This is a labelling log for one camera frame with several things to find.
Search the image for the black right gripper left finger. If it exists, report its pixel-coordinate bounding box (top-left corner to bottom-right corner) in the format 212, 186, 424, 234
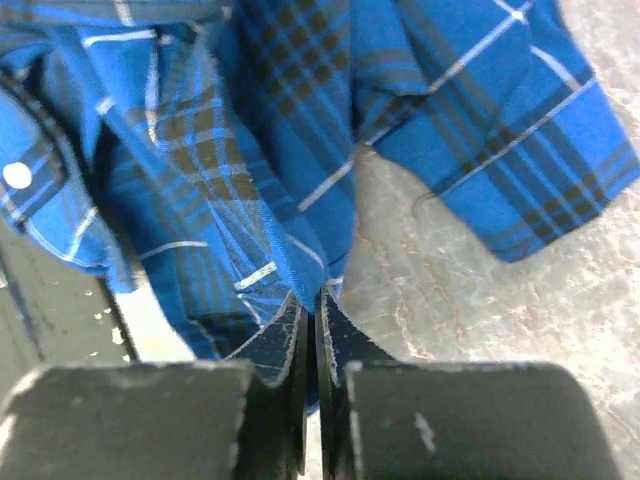
1, 296, 307, 479

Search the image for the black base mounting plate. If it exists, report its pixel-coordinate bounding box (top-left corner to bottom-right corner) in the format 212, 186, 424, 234
1, 225, 137, 394

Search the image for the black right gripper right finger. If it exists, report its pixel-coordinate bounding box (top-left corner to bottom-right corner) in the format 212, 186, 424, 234
315, 287, 620, 479

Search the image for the blue plaid shirt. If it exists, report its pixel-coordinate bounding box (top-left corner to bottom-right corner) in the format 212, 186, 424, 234
0, 0, 640, 416

